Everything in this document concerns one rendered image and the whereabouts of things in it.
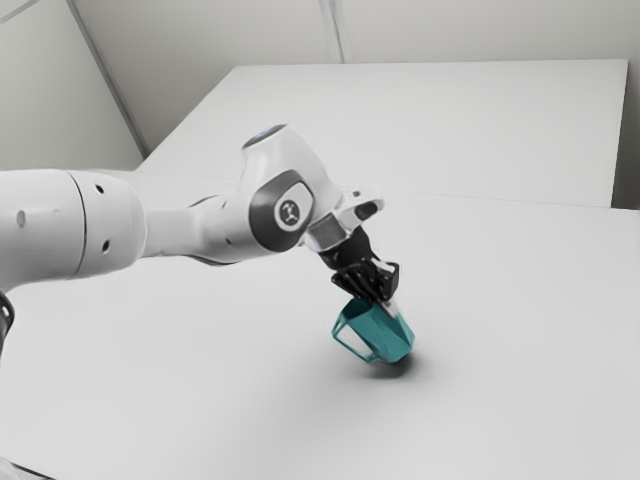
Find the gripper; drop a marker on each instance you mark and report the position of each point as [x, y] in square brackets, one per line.
[356, 267]

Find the teal faceted mug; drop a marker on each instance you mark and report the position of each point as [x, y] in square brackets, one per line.
[384, 336]

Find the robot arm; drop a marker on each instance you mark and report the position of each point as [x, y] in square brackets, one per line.
[110, 220]

